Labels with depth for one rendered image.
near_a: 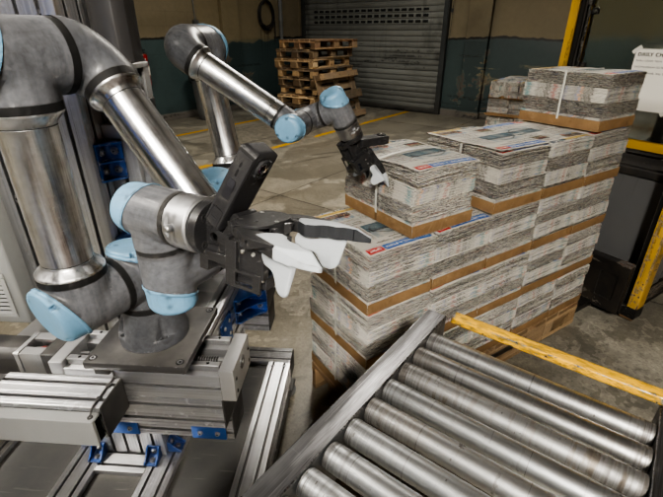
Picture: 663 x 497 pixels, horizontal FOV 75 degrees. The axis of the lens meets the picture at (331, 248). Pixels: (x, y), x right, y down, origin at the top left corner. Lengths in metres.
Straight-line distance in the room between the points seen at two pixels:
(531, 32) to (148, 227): 8.01
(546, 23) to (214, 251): 7.96
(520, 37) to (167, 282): 8.03
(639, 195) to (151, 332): 2.51
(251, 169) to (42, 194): 0.43
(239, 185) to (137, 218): 0.17
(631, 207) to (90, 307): 2.63
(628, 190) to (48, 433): 2.73
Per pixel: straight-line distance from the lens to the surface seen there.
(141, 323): 1.02
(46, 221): 0.85
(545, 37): 8.33
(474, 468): 0.84
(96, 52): 0.84
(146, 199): 0.62
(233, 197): 0.51
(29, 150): 0.81
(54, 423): 1.12
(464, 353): 1.05
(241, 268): 0.52
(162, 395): 1.13
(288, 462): 0.81
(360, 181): 1.60
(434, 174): 1.41
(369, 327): 1.48
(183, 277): 0.67
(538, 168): 1.85
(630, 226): 2.92
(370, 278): 1.37
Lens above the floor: 1.44
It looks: 27 degrees down
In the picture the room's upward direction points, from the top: straight up
